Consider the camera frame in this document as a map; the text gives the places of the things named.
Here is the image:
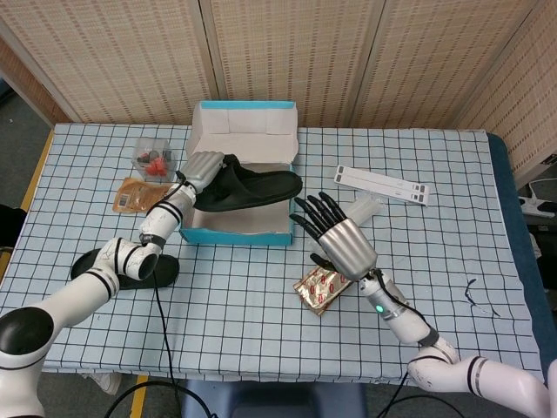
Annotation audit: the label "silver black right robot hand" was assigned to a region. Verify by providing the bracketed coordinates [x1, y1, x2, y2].
[289, 191, 378, 280]

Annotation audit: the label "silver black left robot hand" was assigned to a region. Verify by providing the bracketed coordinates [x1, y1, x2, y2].
[178, 151, 227, 192]

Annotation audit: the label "black slipper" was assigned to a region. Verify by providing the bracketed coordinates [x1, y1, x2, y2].
[70, 250, 180, 291]
[193, 152, 304, 213]

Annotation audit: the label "blue cardboard shoe box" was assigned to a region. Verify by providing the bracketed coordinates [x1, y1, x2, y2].
[179, 100, 301, 246]

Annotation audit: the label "black object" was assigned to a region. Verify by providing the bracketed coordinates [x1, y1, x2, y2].
[0, 204, 28, 249]

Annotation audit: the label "bundle of clear sticks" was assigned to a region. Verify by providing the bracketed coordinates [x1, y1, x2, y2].
[346, 194, 384, 227]

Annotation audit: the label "clear bag red items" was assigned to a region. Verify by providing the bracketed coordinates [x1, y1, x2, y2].
[132, 137, 178, 182]

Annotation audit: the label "gold foil pack red print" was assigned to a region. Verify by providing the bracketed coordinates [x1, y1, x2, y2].
[292, 266, 353, 320]

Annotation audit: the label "white flat strip package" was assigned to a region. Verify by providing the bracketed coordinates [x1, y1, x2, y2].
[333, 164, 431, 206]

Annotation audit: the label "brown foil pouch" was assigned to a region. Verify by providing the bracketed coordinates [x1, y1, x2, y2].
[113, 176, 175, 214]

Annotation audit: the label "checked light blue tablecloth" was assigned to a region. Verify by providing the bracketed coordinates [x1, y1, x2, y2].
[0, 123, 545, 387]

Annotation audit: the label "black thread piece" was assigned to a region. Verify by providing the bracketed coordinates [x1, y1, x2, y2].
[463, 278, 501, 318]

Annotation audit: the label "bamboo folding screen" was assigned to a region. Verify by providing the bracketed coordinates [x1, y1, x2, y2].
[0, 0, 557, 188]

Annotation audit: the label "blue chair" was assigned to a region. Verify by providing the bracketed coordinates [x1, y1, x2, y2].
[180, 381, 366, 418]

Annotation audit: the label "dark blue padded table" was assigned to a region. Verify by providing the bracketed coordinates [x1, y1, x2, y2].
[486, 131, 552, 306]

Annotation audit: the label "white chair base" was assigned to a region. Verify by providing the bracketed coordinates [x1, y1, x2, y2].
[517, 180, 557, 217]

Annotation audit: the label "white sneaker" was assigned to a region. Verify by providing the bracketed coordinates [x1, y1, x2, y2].
[89, 372, 123, 395]

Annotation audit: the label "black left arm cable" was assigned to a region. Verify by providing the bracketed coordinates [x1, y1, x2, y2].
[104, 169, 210, 418]

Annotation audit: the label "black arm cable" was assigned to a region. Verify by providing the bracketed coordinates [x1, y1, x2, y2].
[374, 268, 414, 418]
[104, 169, 210, 418]

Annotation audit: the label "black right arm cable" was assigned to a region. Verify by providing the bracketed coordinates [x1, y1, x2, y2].
[374, 268, 414, 418]

